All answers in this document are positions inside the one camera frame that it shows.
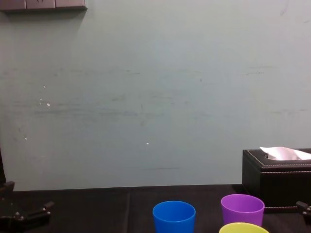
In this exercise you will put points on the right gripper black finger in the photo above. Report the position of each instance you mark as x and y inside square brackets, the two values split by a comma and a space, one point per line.
[305, 208]

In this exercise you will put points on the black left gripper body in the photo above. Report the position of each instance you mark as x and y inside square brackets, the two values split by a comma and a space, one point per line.
[14, 224]

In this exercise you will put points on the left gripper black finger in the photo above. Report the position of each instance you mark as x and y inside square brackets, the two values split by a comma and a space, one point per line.
[42, 209]
[8, 191]

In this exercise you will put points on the black leather tissue box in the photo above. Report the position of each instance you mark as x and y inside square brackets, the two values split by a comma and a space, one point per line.
[274, 179]

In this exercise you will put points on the black table cloth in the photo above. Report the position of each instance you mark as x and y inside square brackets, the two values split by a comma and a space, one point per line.
[97, 211]

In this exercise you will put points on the white tissue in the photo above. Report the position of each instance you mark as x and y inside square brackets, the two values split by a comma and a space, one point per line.
[281, 153]

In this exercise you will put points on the purple plastic cup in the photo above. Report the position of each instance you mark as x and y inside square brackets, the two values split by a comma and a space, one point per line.
[243, 216]

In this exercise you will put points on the yellow-green plastic cup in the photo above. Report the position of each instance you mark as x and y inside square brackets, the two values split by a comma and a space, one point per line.
[243, 229]

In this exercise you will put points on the blue plastic cup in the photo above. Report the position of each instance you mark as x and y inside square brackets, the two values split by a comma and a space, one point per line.
[173, 222]

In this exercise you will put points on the grey wall switch panel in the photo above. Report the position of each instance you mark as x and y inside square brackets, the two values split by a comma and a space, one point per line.
[41, 4]

